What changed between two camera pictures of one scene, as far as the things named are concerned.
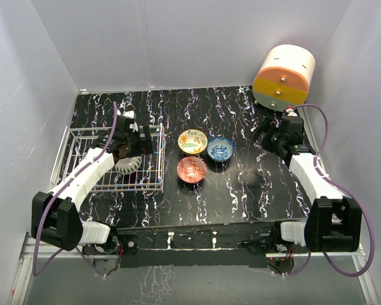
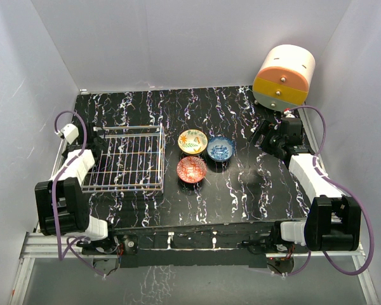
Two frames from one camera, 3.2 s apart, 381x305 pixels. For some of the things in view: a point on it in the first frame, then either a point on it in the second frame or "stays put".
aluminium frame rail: x=45 y=250 stays put
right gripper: x=271 y=125 stays put
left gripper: x=145 y=145 → x=101 y=144
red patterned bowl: x=192 y=169 stays put
